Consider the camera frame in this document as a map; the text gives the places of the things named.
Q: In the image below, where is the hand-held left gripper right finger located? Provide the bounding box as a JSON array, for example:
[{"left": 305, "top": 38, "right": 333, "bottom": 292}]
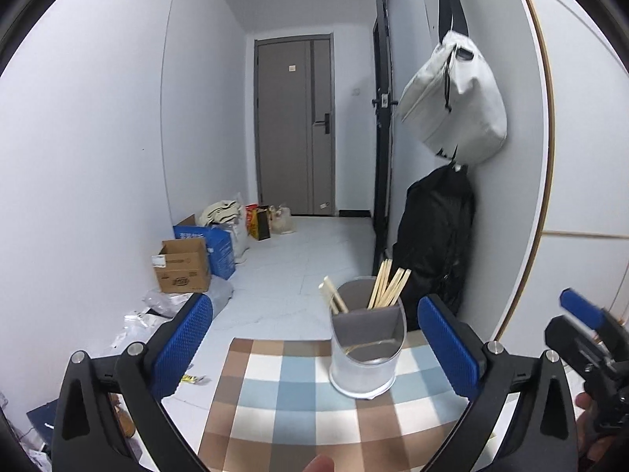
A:
[{"left": 417, "top": 294, "right": 581, "bottom": 472}]

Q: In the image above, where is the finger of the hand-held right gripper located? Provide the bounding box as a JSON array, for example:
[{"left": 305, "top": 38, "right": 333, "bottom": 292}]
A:
[{"left": 560, "top": 288, "right": 607, "bottom": 329}]

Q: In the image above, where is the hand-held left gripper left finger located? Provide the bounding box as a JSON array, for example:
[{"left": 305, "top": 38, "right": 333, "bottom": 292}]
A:
[{"left": 51, "top": 293, "right": 214, "bottom": 472}]

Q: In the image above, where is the bunch of wooden chopsticks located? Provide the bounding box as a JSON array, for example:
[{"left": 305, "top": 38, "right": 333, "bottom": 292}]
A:
[{"left": 368, "top": 258, "right": 412, "bottom": 310}]

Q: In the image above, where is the grey white utensil holder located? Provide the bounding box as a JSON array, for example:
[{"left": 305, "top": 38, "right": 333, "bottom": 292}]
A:
[{"left": 328, "top": 275, "right": 408, "bottom": 399}]

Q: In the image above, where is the light wooden chopstick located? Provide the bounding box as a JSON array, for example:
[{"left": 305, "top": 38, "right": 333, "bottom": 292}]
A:
[
  {"left": 323, "top": 276, "right": 350, "bottom": 313},
  {"left": 318, "top": 281, "right": 341, "bottom": 315}
]

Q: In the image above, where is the person's right hand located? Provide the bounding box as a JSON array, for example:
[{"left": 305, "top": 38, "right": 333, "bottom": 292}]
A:
[{"left": 575, "top": 392, "right": 599, "bottom": 464}]

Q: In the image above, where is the person's left hand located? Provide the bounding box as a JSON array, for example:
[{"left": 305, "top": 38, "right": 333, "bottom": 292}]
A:
[{"left": 300, "top": 455, "right": 336, "bottom": 472}]

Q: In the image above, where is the crumpled clear plastic wrapping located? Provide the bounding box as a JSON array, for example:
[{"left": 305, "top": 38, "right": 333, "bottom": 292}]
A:
[{"left": 110, "top": 285, "right": 235, "bottom": 350}]

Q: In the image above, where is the brown cardboard box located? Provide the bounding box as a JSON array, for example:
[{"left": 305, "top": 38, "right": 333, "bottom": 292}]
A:
[{"left": 152, "top": 236, "right": 213, "bottom": 295}]

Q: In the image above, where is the brown object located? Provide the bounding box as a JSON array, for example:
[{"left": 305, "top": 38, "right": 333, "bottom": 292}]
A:
[{"left": 112, "top": 392, "right": 136, "bottom": 438}]

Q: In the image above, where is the blue cardboard box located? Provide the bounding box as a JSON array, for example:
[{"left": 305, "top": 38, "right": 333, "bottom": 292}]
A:
[{"left": 173, "top": 214, "right": 237, "bottom": 281}]

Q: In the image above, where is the black backpack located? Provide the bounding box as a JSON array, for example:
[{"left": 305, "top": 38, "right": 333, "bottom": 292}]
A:
[{"left": 393, "top": 163, "right": 476, "bottom": 328}]

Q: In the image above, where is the white plastic bag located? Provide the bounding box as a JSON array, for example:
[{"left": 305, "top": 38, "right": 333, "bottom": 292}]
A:
[{"left": 228, "top": 194, "right": 252, "bottom": 264}]

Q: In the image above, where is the checked tablecloth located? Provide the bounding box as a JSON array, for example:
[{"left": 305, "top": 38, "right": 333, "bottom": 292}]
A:
[{"left": 197, "top": 329, "right": 473, "bottom": 472}]

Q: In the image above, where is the beige cloth bundle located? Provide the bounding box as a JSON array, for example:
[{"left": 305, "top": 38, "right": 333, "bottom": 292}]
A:
[{"left": 199, "top": 200, "right": 241, "bottom": 227}]

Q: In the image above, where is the white wardrobe with wooden trim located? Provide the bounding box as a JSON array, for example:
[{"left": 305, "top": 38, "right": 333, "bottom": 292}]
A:
[{"left": 491, "top": 0, "right": 629, "bottom": 355}]

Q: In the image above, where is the dark blue folder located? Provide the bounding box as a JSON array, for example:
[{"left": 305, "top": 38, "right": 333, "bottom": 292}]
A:
[{"left": 26, "top": 400, "right": 64, "bottom": 441}]

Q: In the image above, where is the beige plastic bag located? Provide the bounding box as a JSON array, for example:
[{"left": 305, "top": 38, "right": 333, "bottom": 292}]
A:
[{"left": 269, "top": 204, "right": 297, "bottom": 234}]

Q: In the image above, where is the black door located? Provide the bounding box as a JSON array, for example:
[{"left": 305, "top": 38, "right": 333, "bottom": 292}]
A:
[{"left": 370, "top": 0, "right": 396, "bottom": 251}]

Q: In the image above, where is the grey door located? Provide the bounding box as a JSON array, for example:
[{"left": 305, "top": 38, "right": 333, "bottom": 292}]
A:
[{"left": 254, "top": 34, "right": 337, "bottom": 217}]

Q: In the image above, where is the light grey hanging bag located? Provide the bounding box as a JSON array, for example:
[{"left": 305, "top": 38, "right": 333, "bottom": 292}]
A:
[{"left": 397, "top": 0, "right": 508, "bottom": 167}]

